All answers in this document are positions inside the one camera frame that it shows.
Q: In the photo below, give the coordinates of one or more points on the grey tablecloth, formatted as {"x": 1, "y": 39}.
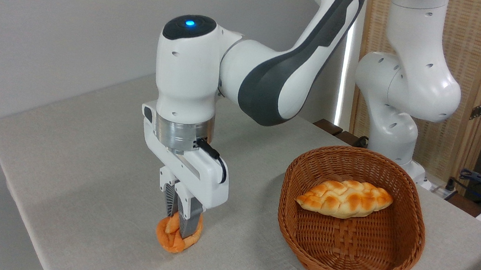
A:
{"x": 86, "y": 159}

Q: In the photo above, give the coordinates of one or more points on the dark brown wooden block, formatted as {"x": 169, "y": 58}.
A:
{"x": 328, "y": 126}
{"x": 349, "y": 138}

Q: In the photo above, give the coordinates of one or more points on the brown wicker basket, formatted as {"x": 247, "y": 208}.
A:
{"x": 344, "y": 257}

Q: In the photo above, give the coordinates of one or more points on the round orange bread roll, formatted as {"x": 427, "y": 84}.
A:
{"x": 169, "y": 239}

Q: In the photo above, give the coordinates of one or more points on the white power strip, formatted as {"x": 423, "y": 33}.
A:
{"x": 440, "y": 190}

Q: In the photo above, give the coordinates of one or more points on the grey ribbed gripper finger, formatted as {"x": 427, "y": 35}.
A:
{"x": 189, "y": 221}
{"x": 169, "y": 201}

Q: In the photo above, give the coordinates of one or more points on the long braided bread loaf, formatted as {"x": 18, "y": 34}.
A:
{"x": 345, "y": 199}

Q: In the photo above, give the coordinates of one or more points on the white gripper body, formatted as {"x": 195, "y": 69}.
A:
{"x": 200, "y": 180}

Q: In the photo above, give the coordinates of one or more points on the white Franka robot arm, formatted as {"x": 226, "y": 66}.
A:
{"x": 282, "y": 77}

